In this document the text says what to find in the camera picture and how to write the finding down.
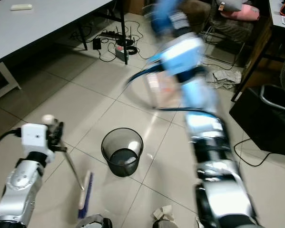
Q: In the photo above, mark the black power strip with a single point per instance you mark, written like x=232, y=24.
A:
x=110, y=34

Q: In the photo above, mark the pink cushion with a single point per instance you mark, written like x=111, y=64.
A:
x=242, y=13

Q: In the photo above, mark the grey cushion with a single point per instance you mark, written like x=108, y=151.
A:
x=232, y=4

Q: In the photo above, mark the broom with blue bristles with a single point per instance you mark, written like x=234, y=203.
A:
x=86, y=197

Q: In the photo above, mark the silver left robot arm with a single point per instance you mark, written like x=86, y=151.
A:
x=21, y=186

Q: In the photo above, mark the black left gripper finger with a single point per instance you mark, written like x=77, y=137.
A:
x=61, y=149

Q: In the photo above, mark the white table base frame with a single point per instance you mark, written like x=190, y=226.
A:
x=9, y=78

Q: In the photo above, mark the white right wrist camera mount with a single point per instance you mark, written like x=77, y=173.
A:
x=182, y=54

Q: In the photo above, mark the black power adapter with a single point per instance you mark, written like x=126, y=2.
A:
x=96, y=43

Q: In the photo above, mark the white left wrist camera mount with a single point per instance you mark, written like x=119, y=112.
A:
x=35, y=137

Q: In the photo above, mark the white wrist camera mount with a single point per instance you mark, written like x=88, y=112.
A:
x=182, y=54
x=35, y=137

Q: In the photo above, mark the brown dustpan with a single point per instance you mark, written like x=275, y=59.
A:
x=163, y=90

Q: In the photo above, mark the crumpled grey paper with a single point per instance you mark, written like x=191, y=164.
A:
x=223, y=78

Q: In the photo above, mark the grey robot left foot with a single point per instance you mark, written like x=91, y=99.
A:
x=97, y=222

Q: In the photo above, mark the long white table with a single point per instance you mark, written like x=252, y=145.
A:
x=37, y=28

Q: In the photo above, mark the grey power strip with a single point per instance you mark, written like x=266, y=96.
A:
x=120, y=52

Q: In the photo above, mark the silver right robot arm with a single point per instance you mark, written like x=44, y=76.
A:
x=228, y=194

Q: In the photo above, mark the brown cardboard box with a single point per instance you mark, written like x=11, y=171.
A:
x=134, y=5

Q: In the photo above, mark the black mesh waste bin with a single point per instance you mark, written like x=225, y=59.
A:
x=112, y=142

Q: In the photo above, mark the dark brown ottoman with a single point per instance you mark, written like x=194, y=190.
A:
x=201, y=7

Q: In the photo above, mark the grey robot foot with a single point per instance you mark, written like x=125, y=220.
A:
x=166, y=219
x=97, y=222

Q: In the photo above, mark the small white oblong object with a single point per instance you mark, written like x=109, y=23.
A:
x=21, y=7

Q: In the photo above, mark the grey robot right foot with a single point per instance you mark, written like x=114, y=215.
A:
x=166, y=219

